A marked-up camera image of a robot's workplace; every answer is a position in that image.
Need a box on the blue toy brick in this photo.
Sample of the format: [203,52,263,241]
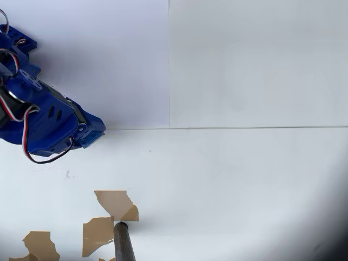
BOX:
[77,129,105,150]

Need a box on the beige torn patch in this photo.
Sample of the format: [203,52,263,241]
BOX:
[82,215,115,258]
[94,190,140,222]
[7,231,61,261]

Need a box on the red white black servo cable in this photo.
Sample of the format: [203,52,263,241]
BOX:
[21,104,74,165]
[0,9,10,35]

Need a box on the dark metal camera stand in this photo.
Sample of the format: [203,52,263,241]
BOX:
[113,221,137,261]

